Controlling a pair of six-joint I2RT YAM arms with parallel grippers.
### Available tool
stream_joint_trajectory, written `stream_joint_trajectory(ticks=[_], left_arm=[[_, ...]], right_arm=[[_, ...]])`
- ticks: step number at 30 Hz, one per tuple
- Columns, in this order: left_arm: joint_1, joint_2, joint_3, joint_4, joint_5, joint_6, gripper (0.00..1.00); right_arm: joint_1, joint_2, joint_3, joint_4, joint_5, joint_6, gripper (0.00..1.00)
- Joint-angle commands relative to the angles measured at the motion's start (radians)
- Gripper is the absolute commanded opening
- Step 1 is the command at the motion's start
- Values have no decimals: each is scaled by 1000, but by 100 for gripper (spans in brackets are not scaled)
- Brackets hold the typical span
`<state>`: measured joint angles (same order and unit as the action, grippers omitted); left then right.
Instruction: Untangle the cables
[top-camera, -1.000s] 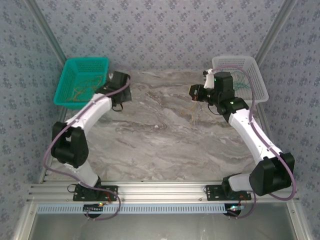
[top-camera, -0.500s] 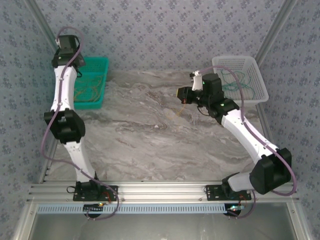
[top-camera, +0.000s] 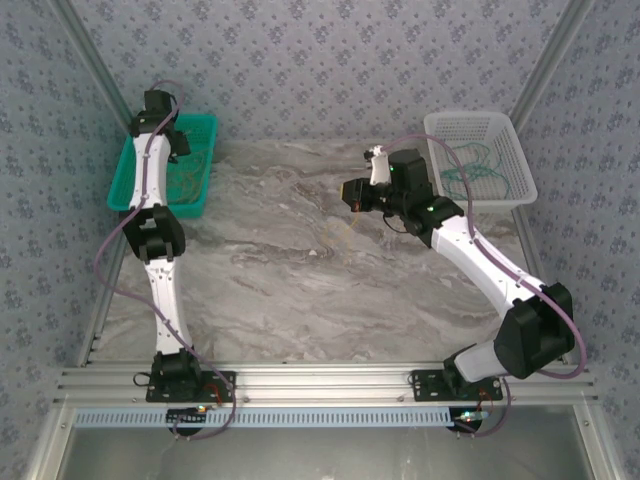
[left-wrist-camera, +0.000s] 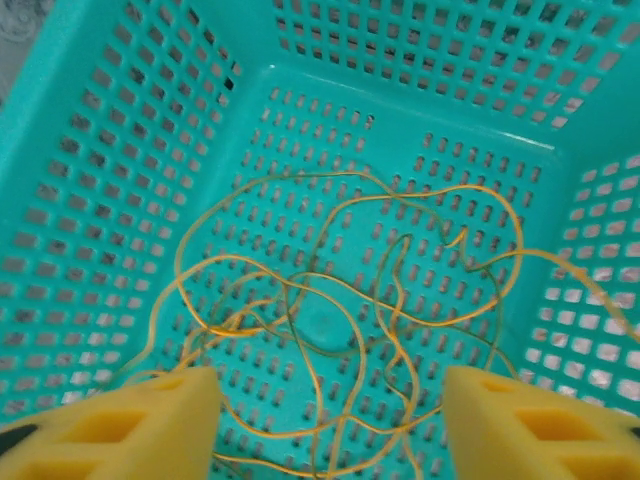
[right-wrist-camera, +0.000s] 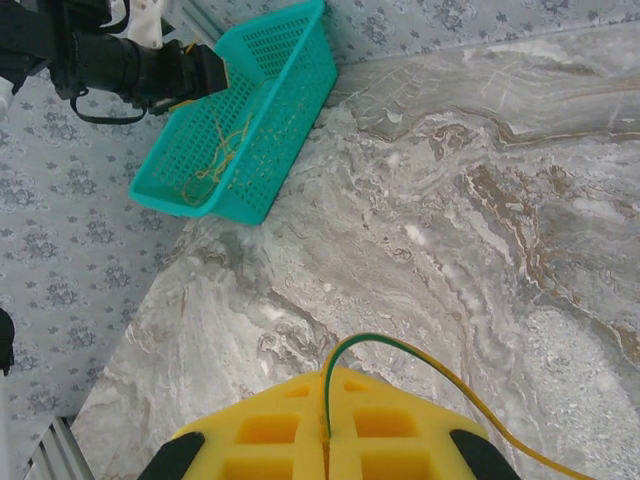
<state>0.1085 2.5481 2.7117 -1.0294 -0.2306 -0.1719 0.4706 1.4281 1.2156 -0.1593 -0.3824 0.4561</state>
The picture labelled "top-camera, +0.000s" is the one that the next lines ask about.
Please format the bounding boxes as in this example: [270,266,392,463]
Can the white plastic basket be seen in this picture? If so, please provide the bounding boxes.
[423,110,539,214]

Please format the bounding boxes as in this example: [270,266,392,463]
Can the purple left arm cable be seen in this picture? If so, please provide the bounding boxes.
[93,79,237,442]

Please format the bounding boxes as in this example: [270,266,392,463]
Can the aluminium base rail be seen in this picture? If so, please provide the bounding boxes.
[54,363,599,406]

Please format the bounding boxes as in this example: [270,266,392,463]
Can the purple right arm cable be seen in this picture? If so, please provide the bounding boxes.
[379,133,589,439]

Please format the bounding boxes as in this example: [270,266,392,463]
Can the black controller board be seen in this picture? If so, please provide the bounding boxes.
[451,407,490,434]
[166,407,210,432]

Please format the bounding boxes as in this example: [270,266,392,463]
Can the aluminium frame post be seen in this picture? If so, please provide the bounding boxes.
[49,0,136,134]
[507,0,601,131]

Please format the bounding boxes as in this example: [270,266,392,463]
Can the thin black right camera cable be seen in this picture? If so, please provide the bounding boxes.
[381,209,407,235]

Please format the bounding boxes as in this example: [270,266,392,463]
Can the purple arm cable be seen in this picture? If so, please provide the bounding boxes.
[379,133,589,439]
[93,79,237,442]

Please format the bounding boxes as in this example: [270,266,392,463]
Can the grey metal shelf panel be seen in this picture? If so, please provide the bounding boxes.
[24,404,616,480]

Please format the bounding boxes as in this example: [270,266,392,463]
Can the light blue slotted cable duct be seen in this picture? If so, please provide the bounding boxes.
[74,405,454,429]

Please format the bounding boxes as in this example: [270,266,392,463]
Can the teal plastic basket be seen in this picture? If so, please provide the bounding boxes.
[107,113,220,221]

